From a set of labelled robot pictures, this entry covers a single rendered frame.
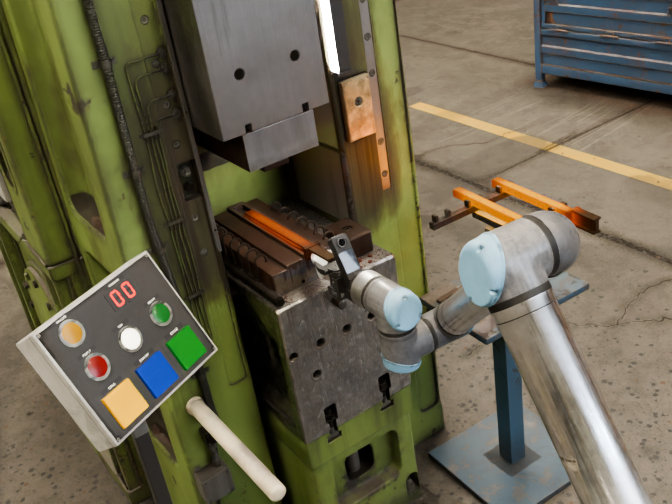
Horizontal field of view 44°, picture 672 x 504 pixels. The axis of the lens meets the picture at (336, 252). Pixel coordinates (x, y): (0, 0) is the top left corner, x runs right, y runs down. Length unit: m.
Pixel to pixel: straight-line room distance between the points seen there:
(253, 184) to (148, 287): 0.81
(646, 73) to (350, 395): 3.70
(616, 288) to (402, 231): 1.45
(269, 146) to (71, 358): 0.68
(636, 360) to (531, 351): 1.93
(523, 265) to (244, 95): 0.82
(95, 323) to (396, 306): 0.64
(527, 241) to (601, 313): 2.17
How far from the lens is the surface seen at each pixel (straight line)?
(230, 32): 1.91
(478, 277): 1.45
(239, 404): 2.45
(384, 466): 2.71
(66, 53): 1.93
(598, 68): 5.80
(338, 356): 2.29
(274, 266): 2.18
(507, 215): 2.34
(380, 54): 2.34
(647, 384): 3.26
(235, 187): 2.57
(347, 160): 2.34
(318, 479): 2.49
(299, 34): 2.01
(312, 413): 2.33
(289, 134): 2.04
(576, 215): 2.33
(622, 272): 3.89
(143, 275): 1.89
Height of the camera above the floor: 2.04
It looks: 29 degrees down
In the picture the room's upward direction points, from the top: 9 degrees counter-clockwise
